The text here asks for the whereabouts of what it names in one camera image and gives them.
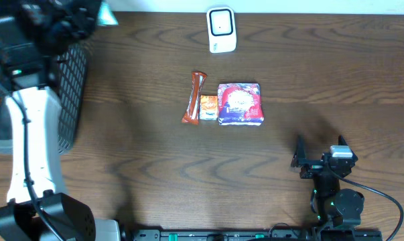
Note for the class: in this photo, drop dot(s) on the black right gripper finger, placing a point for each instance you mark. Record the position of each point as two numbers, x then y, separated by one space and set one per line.
300 153
341 141

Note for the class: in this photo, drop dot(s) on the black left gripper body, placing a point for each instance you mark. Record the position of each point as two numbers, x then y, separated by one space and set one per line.
84 17

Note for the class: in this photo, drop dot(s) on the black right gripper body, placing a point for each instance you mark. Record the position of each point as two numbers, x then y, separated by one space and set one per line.
312 169

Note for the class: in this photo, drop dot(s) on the teal tissue packet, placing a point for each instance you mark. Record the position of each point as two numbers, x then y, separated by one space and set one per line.
106 16

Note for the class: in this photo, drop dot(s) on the purple pink floral liner pack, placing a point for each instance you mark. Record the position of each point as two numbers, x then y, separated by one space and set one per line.
239 104

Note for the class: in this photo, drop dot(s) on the orange tissue pack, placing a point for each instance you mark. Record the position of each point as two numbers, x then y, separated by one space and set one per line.
208 108

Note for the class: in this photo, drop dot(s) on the orange-red snack bar wrapper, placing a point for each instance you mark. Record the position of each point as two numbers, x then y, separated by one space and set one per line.
191 114

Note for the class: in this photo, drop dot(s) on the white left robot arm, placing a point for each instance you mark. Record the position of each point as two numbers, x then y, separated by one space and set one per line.
43 70

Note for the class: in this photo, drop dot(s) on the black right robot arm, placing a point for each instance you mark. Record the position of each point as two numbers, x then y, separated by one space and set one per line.
338 209

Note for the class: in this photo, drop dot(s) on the white barcode scanner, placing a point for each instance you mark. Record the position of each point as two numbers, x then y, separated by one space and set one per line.
222 34

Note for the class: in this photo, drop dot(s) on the dark grey plastic basket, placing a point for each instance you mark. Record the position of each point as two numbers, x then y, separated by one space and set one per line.
72 72

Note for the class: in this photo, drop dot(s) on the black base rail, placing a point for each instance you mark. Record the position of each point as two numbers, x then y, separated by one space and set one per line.
233 235

